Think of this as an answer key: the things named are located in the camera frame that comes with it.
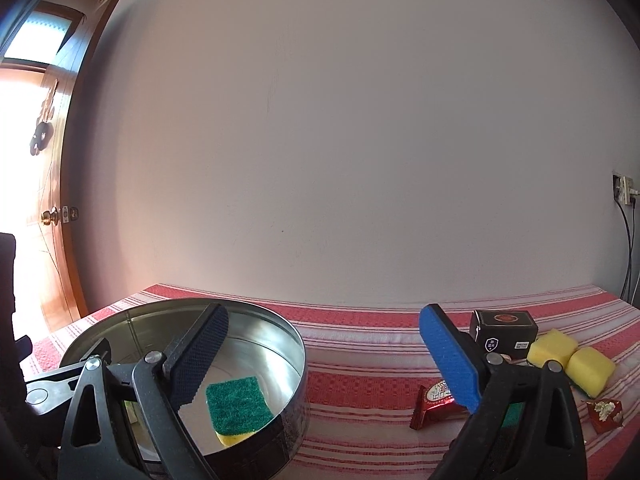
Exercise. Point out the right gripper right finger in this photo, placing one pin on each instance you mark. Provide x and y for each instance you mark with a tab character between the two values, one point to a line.
548	441

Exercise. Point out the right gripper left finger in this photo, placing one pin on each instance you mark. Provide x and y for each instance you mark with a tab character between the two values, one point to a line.
161	384

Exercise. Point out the small red candy packet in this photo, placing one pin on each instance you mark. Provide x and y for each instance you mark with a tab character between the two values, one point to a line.
605	415

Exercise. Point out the yellow sponge front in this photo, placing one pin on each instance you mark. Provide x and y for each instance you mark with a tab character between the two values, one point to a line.
590	370

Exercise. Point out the black gift box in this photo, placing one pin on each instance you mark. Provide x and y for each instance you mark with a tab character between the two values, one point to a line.
505	332

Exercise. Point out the red snack packet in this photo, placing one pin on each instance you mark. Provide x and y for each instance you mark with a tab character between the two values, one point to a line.
433	404

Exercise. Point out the green yellow sponge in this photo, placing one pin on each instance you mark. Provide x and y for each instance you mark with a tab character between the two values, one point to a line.
237	409

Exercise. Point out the green scouring sponge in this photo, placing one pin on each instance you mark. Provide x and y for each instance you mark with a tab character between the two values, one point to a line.
513	415

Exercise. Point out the wooden door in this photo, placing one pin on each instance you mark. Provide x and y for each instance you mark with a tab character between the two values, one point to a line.
42	76

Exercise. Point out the round metal tin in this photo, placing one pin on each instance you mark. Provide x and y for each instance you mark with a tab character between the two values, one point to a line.
260	343

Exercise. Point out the red striped tablecloth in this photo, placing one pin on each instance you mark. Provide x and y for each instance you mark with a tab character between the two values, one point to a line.
366	365

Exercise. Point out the brass door knob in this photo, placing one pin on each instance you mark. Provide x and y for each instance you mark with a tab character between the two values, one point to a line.
55	215

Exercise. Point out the wall power socket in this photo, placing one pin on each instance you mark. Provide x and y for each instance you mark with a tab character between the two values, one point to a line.
625	192

